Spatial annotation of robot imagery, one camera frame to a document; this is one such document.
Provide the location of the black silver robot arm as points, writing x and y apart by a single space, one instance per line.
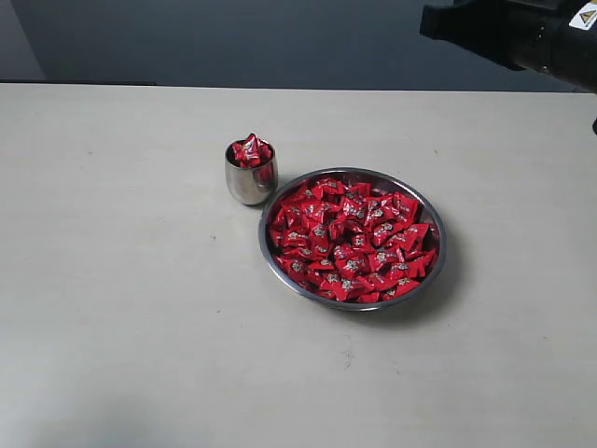
555 38

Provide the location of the stainless steel cup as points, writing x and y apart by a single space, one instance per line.
251 186

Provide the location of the round steel bowl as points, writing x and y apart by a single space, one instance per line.
438 242

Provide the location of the red wrapped candy pile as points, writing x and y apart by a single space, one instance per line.
354 242

